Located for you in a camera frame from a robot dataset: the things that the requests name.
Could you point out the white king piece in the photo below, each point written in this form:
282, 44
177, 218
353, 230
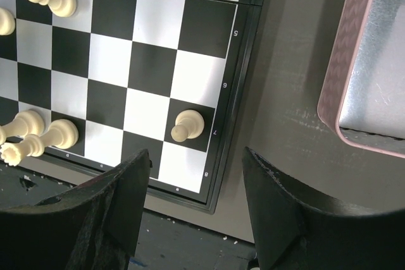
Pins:
24, 123

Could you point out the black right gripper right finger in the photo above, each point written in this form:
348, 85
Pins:
298, 227

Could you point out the white queen piece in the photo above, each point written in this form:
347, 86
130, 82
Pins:
62, 134

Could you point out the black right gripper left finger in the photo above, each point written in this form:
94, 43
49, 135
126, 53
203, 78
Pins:
94, 225

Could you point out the black white chess board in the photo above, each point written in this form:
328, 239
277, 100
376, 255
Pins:
121, 71

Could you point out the pink metal tray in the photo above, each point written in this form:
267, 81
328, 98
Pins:
362, 97

